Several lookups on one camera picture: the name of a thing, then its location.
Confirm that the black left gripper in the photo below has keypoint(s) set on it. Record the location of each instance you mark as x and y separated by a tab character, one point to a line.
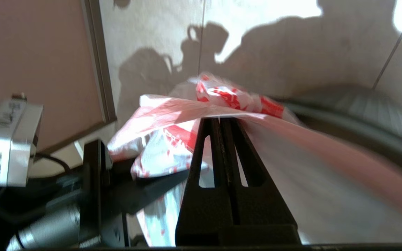
98	195

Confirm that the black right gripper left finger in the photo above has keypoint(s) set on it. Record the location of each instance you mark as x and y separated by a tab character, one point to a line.
204	209

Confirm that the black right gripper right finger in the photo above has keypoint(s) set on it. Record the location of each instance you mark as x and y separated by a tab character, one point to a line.
260	209

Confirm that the white red plastic bin liner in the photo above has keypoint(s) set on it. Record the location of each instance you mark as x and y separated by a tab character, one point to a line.
309	181

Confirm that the black round trash bin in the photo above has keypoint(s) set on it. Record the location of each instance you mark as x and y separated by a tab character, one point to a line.
361	115

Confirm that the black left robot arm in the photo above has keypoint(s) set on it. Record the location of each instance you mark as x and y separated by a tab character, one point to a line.
47	226

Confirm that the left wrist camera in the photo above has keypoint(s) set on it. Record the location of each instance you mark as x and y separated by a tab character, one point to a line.
9	143

